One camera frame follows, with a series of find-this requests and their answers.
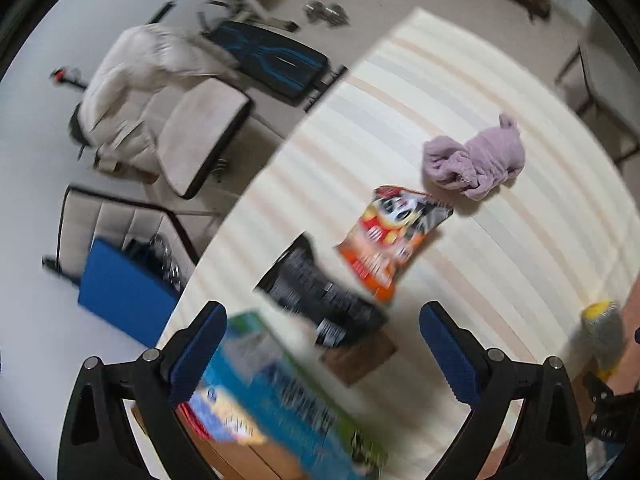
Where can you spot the beige padded chair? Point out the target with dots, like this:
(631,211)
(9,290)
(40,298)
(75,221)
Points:
(202,123)

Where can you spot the orange snack bag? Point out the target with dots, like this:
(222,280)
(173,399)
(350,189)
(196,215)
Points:
(384,239)

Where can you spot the silver yellow scrubber sponge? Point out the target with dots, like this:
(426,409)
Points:
(603,327)

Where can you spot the beige puffer jacket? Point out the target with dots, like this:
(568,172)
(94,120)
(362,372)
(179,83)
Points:
(120,112)

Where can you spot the purple cloth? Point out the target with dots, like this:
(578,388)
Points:
(475,168)

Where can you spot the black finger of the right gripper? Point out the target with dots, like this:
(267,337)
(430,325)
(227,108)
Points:
(615,417)

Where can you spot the blue mat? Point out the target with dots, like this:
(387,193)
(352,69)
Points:
(125,294)

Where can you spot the black blue weight bench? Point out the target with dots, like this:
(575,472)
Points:
(290,70)

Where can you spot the black snack bag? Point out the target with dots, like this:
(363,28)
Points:
(297,285)

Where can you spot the dumbbell on floor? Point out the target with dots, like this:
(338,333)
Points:
(332,14)

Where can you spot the beige tufted bench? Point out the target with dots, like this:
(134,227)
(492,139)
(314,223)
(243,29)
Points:
(87,215)

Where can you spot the red snack bag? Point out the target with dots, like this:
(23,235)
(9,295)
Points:
(192,421)

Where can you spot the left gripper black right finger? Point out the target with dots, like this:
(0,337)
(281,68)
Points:
(547,441)

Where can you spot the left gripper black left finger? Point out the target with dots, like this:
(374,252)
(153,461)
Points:
(97,441)

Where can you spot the cardboard box with printed flap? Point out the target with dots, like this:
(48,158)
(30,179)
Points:
(252,392)

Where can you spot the striped table cloth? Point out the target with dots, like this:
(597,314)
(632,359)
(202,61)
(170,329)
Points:
(515,269)

